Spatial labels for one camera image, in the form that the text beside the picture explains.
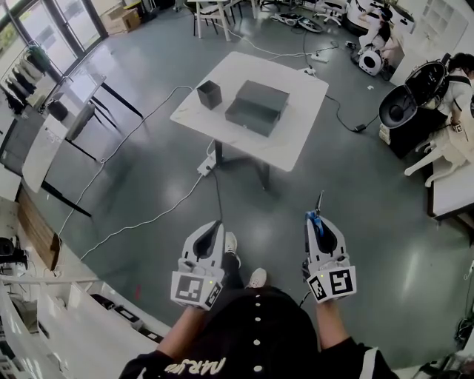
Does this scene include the black cable with adapter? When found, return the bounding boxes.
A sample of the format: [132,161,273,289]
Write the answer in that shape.
[324,93,380,133]

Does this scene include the brown wooden board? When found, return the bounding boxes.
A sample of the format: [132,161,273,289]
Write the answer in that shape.
[16,187,62,272]

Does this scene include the black round stool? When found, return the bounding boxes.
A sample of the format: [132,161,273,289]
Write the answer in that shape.
[47,99,70,122]

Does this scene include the long white floor cable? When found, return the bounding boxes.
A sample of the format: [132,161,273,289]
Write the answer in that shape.
[57,85,195,238]
[79,172,205,261]

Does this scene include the white curved counter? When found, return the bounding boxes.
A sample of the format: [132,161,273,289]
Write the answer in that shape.
[0,275,172,379]

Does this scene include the white cubby shelf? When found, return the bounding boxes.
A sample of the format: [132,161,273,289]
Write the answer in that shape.
[421,0,457,38]

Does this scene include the person's black trouser legs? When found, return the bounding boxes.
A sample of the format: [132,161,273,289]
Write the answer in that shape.
[219,250,246,294]

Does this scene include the clothes rack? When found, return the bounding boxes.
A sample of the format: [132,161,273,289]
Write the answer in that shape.
[0,55,47,115]

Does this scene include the person's right forearm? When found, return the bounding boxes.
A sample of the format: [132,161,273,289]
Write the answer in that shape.
[314,298,352,352]

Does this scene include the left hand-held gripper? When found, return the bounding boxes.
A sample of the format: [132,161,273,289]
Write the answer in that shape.
[170,221,227,311]

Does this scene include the green potted plant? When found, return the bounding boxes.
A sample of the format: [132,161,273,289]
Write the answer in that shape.
[24,44,53,72]

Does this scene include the black floor cable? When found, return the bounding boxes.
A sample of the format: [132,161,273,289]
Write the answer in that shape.
[209,167,224,224]

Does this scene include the white round carrier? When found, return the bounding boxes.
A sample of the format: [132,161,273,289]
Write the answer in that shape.
[357,49,384,78]

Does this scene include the white wooden chair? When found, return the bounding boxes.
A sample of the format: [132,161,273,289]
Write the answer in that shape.
[187,0,233,42]

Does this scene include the white office chair base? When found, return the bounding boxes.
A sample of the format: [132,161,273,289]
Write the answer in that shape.
[313,0,346,27]

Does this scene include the person's right white shoe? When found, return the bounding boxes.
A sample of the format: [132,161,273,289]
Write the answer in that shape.
[244,267,268,290]

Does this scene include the person's black buttoned top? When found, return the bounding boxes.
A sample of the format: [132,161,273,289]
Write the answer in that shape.
[118,286,400,379]

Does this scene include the white side desk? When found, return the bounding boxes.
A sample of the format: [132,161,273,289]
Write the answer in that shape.
[427,161,474,224]

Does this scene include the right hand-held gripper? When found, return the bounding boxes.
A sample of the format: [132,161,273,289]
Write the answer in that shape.
[304,216,358,305]

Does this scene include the small black square container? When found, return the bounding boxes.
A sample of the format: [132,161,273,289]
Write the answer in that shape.
[196,80,223,111]

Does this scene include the person's white shoe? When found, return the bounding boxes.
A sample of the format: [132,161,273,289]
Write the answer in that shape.
[244,267,268,290]
[223,232,242,268]

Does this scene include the brown cardboard box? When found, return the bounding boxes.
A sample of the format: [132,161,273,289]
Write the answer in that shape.
[104,7,142,35]

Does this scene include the large black open box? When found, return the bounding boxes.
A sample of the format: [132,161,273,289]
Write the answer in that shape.
[224,78,290,138]

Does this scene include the person's left white shoe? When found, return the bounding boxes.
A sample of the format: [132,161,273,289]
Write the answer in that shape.
[223,232,242,268]

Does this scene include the white legged figure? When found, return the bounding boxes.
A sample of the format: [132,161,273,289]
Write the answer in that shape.
[403,129,472,188]

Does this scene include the person's left forearm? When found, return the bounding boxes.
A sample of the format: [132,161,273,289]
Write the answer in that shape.
[156,304,209,366]

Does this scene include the black round open case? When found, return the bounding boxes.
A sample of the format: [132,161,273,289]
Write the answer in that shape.
[378,60,452,131]

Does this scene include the white square table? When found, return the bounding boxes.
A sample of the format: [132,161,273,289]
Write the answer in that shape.
[169,50,330,172]

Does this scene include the white desk with black legs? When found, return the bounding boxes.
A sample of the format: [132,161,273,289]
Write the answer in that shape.
[21,73,144,219]

